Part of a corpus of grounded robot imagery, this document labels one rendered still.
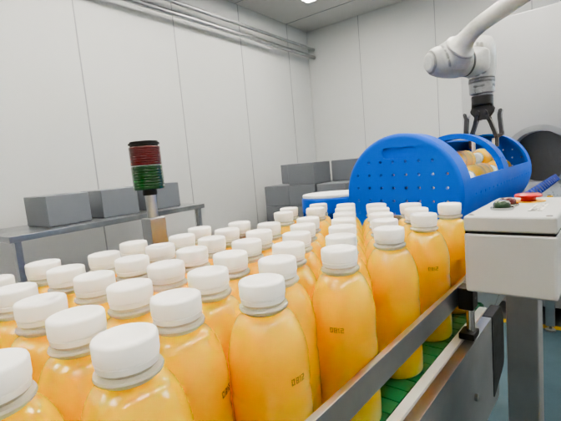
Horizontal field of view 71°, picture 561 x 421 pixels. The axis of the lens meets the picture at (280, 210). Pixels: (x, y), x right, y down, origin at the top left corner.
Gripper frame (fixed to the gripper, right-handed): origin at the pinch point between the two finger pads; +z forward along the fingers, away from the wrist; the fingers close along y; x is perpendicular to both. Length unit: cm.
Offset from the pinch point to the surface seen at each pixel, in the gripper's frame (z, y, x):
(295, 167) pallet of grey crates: 0, -262, 215
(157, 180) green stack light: 1, -33, -121
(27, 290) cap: 10, -3, -155
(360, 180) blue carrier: 5, -10, -78
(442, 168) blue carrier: 3, 10, -77
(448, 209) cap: 10, 17, -96
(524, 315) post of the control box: 24, 29, -105
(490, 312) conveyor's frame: 29, 22, -93
